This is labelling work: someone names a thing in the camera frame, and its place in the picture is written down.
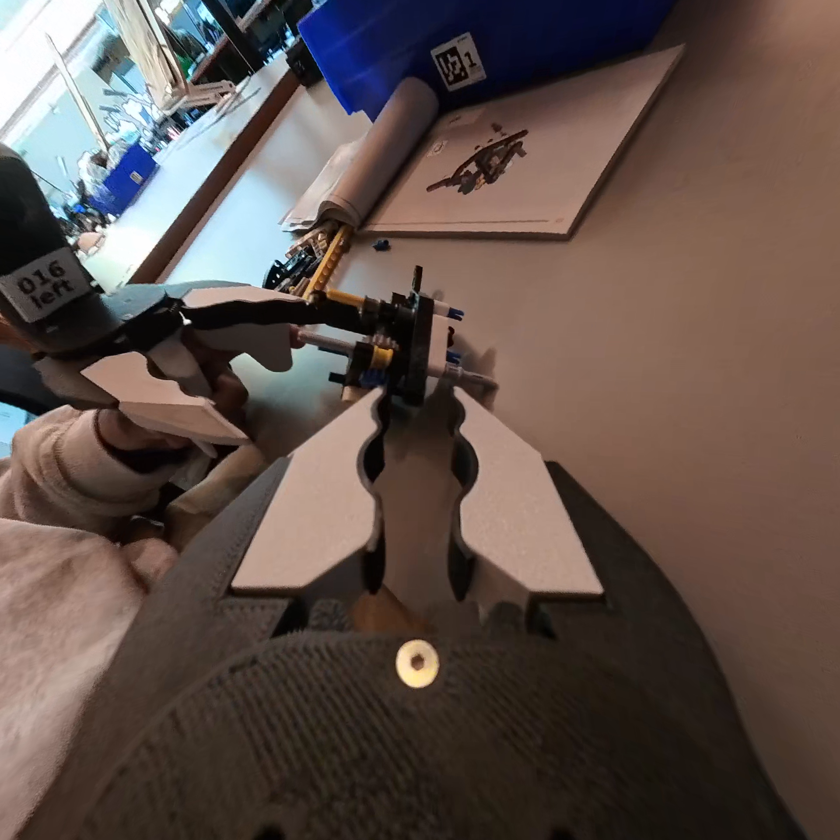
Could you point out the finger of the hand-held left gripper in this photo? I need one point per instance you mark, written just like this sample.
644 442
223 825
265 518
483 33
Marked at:
249 342
243 296

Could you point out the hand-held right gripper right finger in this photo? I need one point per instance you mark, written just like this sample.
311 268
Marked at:
525 525

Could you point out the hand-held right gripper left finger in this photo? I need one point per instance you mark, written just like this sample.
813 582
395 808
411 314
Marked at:
315 505

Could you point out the black yellow lego assembly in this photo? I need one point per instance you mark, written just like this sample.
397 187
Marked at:
410 341

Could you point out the person's left forearm grey sleeve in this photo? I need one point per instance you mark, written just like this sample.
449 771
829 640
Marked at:
59 472

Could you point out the pile of loose lego pieces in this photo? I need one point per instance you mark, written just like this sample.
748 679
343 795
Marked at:
308 266

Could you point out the open lego instruction booklet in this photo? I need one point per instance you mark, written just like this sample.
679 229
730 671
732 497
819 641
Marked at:
525 170

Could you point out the person's left hand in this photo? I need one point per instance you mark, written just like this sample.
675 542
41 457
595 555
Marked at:
231 390

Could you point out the small blue bin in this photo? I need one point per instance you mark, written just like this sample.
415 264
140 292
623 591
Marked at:
128 177

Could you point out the wooden board on white stand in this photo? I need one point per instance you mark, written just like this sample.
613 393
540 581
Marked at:
164 59

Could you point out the small black box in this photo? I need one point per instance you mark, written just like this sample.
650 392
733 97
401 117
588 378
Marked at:
305 62

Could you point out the person's grey sweatshirt torso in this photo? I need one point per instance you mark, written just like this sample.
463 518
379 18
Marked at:
59 656

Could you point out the large blue plastic bin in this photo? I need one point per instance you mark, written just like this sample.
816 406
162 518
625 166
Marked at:
525 39

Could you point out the black steel post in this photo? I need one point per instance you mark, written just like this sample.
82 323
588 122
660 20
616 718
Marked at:
229 26

